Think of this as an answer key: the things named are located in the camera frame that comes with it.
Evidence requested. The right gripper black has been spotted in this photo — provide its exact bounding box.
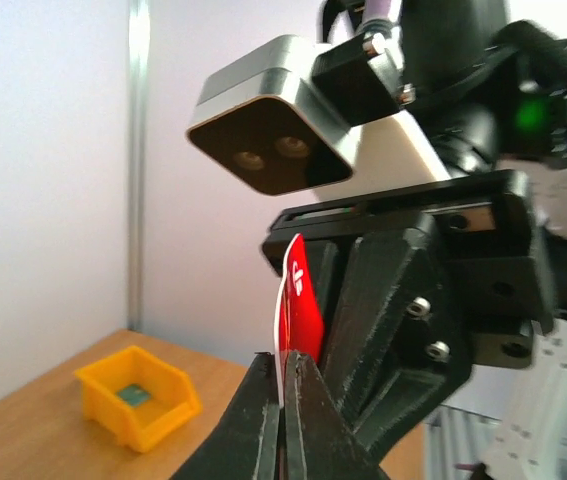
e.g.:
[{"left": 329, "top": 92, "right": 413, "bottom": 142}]
[{"left": 261, "top": 171, "right": 556, "bottom": 450}]

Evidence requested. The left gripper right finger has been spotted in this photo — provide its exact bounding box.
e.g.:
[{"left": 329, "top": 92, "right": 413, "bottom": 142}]
[{"left": 284, "top": 351, "right": 388, "bottom": 479}]

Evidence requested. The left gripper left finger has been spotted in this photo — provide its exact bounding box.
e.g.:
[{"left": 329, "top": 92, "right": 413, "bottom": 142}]
[{"left": 172, "top": 353, "right": 280, "bottom": 480}]

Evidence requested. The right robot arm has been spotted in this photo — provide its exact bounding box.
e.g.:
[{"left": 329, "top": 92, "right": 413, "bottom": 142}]
[{"left": 263, "top": 21, "right": 567, "bottom": 479}]

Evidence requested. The teal card in bin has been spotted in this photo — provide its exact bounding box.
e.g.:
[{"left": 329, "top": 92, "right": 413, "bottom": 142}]
[{"left": 116, "top": 384, "right": 152, "bottom": 408}]

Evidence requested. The yellow bin far right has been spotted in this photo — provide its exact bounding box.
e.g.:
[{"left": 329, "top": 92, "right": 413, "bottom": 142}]
[{"left": 75, "top": 345, "right": 202, "bottom": 453}]

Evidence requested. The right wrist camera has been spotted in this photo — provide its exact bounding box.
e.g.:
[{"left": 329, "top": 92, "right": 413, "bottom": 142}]
[{"left": 187, "top": 33, "right": 449, "bottom": 201}]

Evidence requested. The right aluminium frame post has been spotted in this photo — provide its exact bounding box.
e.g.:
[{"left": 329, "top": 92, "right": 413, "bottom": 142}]
[{"left": 127, "top": 1, "right": 151, "bottom": 331}]

